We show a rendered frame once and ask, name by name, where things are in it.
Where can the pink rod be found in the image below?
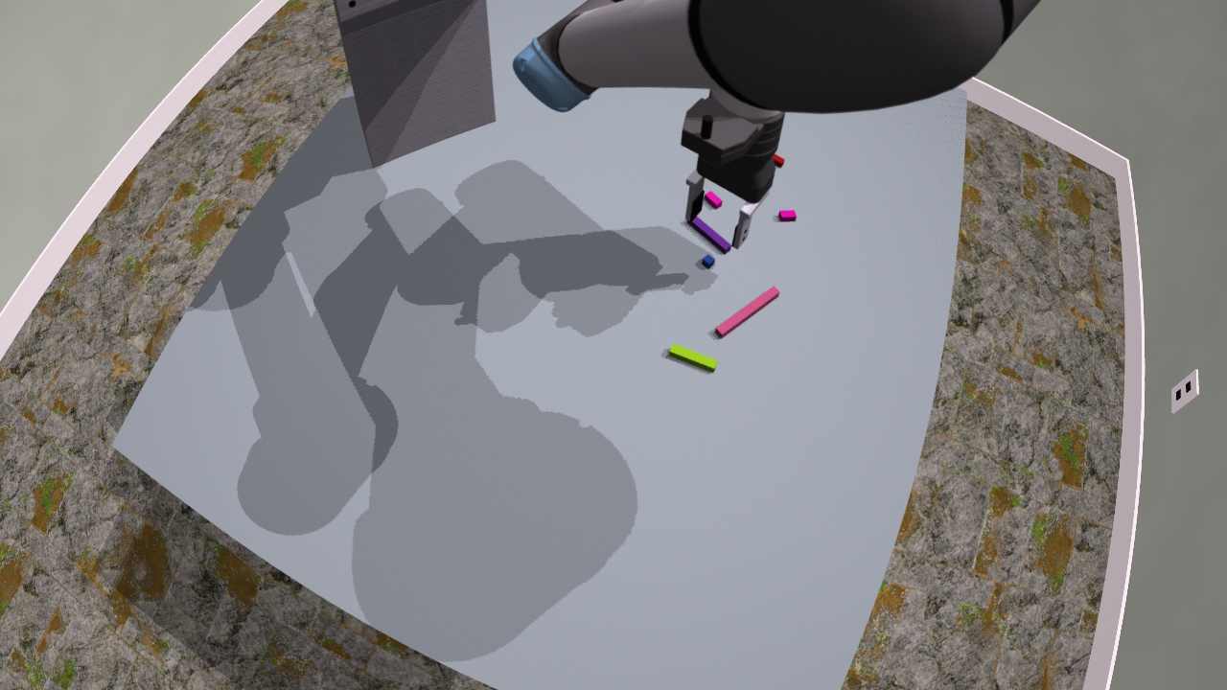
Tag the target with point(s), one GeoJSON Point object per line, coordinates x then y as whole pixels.
{"type": "Point", "coordinates": [747, 312]}

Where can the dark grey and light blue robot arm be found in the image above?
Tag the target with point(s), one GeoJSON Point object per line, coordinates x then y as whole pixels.
{"type": "Point", "coordinates": [802, 56]}

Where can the lime green rod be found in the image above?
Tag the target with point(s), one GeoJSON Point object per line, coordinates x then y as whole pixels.
{"type": "Point", "coordinates": [693, 358]}

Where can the purple rod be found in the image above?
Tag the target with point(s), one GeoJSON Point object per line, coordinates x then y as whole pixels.
{"type": "Point", "coordinates": [710, 235]}

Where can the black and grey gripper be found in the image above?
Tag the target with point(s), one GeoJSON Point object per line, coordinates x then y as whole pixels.
{"type": "Point", "coordinates": [732, 136]}

